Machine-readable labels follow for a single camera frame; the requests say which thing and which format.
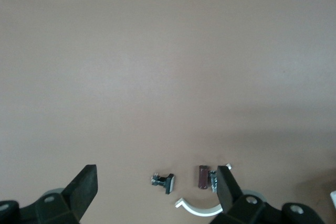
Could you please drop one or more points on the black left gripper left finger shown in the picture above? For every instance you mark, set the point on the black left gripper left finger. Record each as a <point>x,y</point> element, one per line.
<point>82,190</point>

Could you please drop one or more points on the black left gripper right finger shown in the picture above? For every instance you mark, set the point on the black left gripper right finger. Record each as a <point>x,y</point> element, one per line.
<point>228,192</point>

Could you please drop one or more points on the white curved plastic clip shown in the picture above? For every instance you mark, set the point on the white curved plastic clip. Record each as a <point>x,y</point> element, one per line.
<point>199,211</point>

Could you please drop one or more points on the dark red switch module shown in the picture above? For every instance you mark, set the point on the dark red switch module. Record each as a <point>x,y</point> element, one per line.
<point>203,178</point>

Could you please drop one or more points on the small black switch part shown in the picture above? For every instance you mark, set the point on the small black switch part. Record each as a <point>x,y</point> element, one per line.
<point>168,183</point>

